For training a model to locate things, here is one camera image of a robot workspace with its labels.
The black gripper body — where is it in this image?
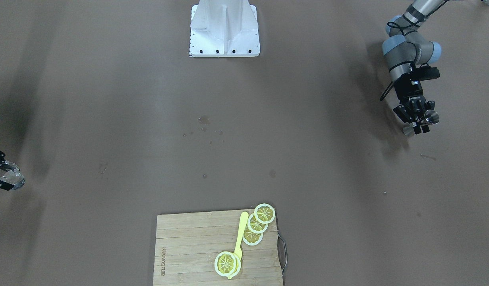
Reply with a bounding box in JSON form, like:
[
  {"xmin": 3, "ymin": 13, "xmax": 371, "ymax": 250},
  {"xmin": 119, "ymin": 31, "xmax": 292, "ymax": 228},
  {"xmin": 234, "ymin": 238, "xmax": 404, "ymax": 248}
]
[{"xmin": 393, "ymin": 75, "xmax": 427, "ymax": 123}]

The steel measuring jigger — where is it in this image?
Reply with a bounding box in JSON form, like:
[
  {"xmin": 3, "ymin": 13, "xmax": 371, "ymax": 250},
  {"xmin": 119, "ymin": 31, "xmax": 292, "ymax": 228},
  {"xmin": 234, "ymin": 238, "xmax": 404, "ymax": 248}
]
[{"xmin": 402, "ymin": 109, "xmax": 440, "ymax": 137}]

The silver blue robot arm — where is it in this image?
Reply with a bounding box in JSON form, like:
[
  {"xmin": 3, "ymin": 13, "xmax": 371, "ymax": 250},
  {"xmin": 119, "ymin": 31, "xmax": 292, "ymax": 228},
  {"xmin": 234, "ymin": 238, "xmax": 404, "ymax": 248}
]
[{"xmin": 380, "ymin": 0, "xmax": 445, "ymax": 137}]

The wooden cutting board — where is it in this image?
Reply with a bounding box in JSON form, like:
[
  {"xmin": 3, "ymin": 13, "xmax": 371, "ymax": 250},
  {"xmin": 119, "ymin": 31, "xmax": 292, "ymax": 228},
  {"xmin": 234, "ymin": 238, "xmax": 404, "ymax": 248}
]
[{"xmin": 152, "ymin": 210, "xmax": 285, "ymax": 286}]

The lemon slice middle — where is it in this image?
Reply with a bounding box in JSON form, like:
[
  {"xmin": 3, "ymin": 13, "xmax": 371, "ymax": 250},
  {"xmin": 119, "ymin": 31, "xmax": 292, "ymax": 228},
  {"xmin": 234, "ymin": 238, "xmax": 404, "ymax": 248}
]
[{"xmin": 247, "ymin": 214, "xmax": 268, "ymax": 235}]

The lemon slice lower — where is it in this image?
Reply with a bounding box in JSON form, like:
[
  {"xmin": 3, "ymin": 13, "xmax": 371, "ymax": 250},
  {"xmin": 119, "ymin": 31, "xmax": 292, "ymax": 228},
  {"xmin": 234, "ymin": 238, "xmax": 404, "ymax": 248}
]
[{"xmin": 242, "ymin": 228, "xmax": 264, "ymax": 246}]

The yellow plastic spoon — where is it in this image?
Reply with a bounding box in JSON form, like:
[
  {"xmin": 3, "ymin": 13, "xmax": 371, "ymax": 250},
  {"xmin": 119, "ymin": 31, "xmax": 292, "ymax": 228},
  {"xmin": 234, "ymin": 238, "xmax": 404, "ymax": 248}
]
[{"xmin": 228, "ymin": 211, "xmax": 249, "ymax": 280}]

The lemon slice on spoon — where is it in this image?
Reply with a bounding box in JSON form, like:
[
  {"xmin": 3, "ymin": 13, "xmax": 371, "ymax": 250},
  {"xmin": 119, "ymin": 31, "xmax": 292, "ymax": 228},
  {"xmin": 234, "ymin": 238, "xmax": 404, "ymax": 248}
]
[{"xmin": 214, "ymin": 251, "xmax": 242, "ymax": 280}]

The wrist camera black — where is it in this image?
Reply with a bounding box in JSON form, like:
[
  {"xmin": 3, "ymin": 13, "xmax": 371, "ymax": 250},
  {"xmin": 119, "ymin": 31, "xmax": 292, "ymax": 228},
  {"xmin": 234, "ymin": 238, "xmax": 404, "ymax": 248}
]
[{"xmin": 411, "ymin": 65, "xmax": 440, "ymax": 81}]

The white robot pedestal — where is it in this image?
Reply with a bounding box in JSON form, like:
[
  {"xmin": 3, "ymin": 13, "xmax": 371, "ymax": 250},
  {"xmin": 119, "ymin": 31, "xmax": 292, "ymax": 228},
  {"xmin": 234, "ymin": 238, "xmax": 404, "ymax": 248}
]
[{"xmin": 189, "ymin": 0, "xmax": 261, "ymax": 58}]

